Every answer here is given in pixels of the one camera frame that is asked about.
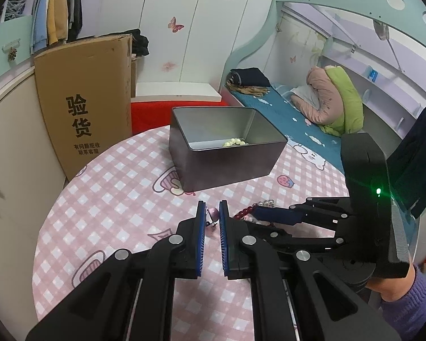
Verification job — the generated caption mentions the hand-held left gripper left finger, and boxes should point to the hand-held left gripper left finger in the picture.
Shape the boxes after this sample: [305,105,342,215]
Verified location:
[25,202,205,341]

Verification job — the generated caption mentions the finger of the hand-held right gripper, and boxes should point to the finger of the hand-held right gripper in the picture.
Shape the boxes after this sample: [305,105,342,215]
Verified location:
[241,221,342,256]
[252,197,353,237]

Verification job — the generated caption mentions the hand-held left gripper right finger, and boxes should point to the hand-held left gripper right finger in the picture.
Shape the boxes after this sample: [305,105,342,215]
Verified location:
[219,200,402,341]

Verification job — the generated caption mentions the dark red bead bracelet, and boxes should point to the dark red bead bracelet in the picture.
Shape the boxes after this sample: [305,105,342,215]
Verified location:
[231,202,270,226]

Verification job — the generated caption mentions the grey metal tin box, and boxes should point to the grey metal tin box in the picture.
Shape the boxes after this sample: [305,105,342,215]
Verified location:
[168,107,288,192]

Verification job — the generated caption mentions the person's right forearm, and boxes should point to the person's right forearm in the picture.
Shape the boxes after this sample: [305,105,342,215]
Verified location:
[367,265,426,341]

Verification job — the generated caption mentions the dark navy garment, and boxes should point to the dark navy garment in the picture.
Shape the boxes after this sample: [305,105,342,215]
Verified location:
[389,105,426,220]

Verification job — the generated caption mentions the blue printed bed sheet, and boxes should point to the blue printed bed sheet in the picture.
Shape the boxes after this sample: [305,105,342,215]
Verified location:
[231,82,346,171]

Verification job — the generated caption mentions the white pillow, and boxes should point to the white pillow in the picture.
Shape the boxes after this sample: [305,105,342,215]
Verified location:
[290,85,322,112]

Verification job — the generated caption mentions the green quilt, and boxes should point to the green quilt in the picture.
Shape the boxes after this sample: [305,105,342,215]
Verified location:
[319,65,364,136]

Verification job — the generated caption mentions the folded tan clothes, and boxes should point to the folded tan clothes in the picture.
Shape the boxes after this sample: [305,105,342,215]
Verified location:
[226,81,270,98]

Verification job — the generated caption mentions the red upholstered bench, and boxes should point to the red upholstered bench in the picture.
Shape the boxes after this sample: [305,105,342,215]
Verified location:
[131,100,231,137]

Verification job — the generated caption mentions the pink quilt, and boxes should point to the pink quilt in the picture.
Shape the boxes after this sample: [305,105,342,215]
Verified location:
[298,67,345,125]

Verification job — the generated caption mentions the folded dark clothes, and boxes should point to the folded dark clothes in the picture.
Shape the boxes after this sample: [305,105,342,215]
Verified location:
[229,67,271,88]

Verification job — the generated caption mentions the white board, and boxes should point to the white board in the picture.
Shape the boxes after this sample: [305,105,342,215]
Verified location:
[135,82,222,102]

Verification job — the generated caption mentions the large cardboard box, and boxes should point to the large cardboard box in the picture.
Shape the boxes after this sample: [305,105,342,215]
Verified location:
[34,34,133,182]

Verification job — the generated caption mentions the small cardboard box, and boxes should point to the small cardboard box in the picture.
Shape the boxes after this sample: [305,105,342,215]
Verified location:
[130,57,139,98]

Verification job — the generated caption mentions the grey pink hanging cloth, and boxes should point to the grey pink hanging cloth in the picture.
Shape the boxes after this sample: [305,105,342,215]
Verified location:
[373,21,390,40]

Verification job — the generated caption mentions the pile of black clothes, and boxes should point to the pile of black clothes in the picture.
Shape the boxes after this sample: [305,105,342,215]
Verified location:
[125,28,150,57]

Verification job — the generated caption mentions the cream low cabinet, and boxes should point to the cream low cabinet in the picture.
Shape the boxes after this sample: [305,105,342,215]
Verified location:
[0,67,69,327]

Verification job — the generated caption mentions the white panel wardrobe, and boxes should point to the white panel wardrobe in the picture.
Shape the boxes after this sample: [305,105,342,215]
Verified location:
[80,0,281,89]

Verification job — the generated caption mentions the dark hanging jackets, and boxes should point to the dark hanging jackets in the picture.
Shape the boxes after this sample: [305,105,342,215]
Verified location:
[64,0,83,41]

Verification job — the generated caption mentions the tan hanging jacket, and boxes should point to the tan hanging jacket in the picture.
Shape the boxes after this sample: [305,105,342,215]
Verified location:
[47,0,70,45]

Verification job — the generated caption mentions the light blue hanging shirt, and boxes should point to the light blue hanging shirt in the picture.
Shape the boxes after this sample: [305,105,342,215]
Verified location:
[31,0,52,52]

